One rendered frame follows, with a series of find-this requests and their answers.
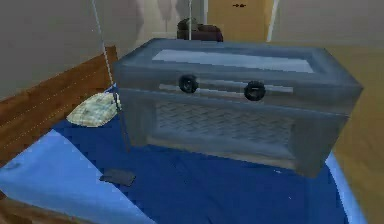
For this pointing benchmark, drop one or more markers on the tan room door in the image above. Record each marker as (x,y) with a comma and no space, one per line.
(238,23)

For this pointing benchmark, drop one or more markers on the blue bed with wooden frame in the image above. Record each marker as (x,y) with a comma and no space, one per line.
(186,190)

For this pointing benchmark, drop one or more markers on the grey blue bedside chest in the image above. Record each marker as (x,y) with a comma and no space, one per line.
(233,113)

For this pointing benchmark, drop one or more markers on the pale checked pillow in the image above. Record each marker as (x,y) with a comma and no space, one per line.
(95,110)

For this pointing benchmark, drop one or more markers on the small dark flat slab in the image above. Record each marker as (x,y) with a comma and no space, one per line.
(117,176)

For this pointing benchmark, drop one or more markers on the thin grey lamp pole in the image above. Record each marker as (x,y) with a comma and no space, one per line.
(102,43)

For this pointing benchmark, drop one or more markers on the dark maroon armchair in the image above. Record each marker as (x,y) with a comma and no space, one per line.
(203,32)

